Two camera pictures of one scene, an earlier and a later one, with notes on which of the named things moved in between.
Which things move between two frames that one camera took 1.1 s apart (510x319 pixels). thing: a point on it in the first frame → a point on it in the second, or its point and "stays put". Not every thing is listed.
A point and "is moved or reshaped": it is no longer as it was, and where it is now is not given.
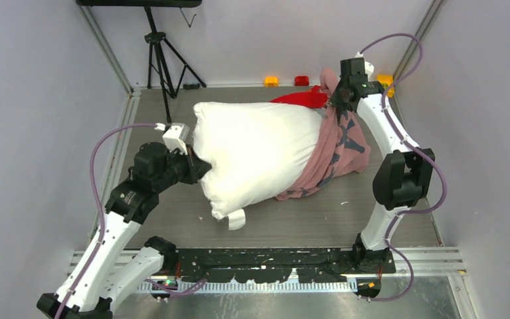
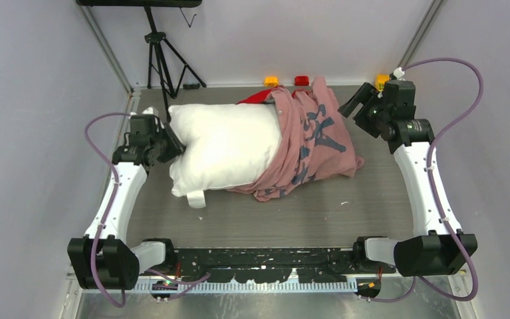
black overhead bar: (141, 3) stays put
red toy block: (302, 80) stays put
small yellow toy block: (271, 81) stays put
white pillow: (256, 150) is moved or reshaped
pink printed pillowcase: (342, 149) is moved or reshaped
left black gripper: (195, 166) → (175, 147)
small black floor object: (191, 86) stays put
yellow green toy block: (386, 81) stays put
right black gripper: (336, 100) → (364, 93)
